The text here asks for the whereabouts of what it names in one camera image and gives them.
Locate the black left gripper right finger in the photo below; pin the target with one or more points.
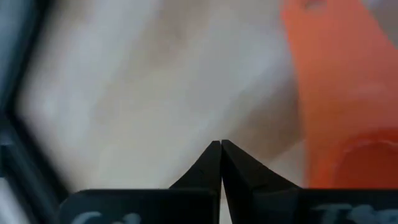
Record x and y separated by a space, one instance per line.
248 199

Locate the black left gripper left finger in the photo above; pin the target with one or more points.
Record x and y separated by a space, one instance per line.
199 199

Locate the orange measuring cup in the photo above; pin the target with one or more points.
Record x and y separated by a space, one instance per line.
342 93

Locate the black aluminium table frame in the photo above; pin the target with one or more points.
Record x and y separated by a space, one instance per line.
21 149

